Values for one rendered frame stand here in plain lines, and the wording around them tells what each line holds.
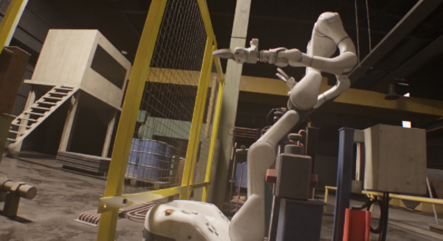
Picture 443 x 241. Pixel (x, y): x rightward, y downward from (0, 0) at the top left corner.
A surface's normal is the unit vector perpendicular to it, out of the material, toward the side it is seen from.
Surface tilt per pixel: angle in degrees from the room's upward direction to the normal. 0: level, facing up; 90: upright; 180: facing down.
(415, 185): 90
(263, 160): 90
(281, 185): 90
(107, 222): 90
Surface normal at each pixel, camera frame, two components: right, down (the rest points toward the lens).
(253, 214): -0.14, -0.24
